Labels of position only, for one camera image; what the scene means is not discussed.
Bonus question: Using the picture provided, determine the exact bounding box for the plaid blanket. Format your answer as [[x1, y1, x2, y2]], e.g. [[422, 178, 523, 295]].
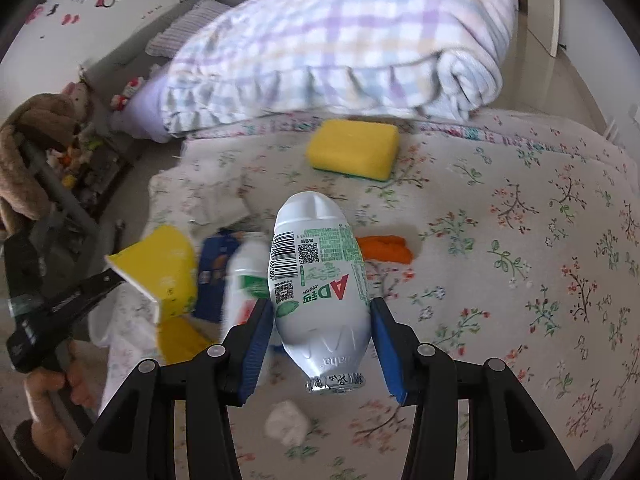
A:
[[160, 0, 516, 136]]

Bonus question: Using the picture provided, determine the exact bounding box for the pink plush doll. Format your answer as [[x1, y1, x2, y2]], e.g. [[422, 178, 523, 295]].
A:
[[61, 79, 96, 123]]

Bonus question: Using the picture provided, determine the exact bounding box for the yellow packet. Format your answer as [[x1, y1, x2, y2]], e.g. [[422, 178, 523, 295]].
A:
[[159, 317, 215, 365]]

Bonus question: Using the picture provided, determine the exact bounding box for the yellow plastic bag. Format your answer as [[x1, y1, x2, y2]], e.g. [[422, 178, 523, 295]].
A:
[[104, 225, 198, 323]]

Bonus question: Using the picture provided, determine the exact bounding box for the striped pillow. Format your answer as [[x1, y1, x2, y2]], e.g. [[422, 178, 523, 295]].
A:
[[145, 0, 236, 58]]

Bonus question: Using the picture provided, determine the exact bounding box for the person's left hand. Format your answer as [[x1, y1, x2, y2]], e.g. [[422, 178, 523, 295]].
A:
[[24, 341, 103, 463]]

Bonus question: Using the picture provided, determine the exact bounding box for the purple bedding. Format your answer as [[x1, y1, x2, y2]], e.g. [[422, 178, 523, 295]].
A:
[[111, 77, 173, 145]]

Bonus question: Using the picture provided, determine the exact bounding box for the white bottle with red-green label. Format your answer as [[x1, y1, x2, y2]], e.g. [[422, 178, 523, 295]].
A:
[[221, 232, 273, 341]]

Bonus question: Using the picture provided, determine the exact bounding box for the brown plush toy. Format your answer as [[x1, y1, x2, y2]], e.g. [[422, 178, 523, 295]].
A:
[[0, 92, 83, 243]]

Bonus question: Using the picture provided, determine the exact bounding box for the white crumpled cloth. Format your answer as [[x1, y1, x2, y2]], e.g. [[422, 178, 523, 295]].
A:
[[149, 157, 257, 241]]

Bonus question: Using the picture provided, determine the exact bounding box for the dark blue packet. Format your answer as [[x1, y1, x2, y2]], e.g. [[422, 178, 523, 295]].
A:
[[192, 230, 241, 323]]

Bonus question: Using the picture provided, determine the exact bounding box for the toy shelf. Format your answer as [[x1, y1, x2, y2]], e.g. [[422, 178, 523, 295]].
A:
[[45, 120, 128, 211]]

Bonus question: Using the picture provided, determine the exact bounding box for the small white cat plush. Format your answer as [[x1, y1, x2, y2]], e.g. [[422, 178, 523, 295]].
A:
[[111, 76, 147, 111]]

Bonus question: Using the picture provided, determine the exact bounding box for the white bottle with green label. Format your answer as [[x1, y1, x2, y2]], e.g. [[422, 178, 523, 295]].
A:
[[267, 191, 372, 395]]

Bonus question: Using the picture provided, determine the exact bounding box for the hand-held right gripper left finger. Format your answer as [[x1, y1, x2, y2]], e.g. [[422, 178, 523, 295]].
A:
[[64, 299, 275, 480]]

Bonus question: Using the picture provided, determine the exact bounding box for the person's left forearm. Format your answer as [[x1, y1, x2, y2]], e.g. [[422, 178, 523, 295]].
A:
[[12, 419, 78, 480]]

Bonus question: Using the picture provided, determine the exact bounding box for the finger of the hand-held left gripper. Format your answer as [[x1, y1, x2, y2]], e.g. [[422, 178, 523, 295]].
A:
[[42, 267, 126, 322]]

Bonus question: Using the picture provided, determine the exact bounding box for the white crumpled tissue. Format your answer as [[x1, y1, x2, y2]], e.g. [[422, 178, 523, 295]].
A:
[[264, 400, 312, 447]]

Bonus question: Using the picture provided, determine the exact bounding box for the orange cloth piece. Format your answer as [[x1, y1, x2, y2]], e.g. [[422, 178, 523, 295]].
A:
[[356, 235, 415, 265]]

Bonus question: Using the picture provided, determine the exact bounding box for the yellow sponge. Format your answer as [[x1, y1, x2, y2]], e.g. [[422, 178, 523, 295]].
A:
[[306, 119, 401, 182]]

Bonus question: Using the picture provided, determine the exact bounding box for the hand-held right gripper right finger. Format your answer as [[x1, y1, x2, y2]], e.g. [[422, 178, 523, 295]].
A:
[[369, 297, 598, 480]]

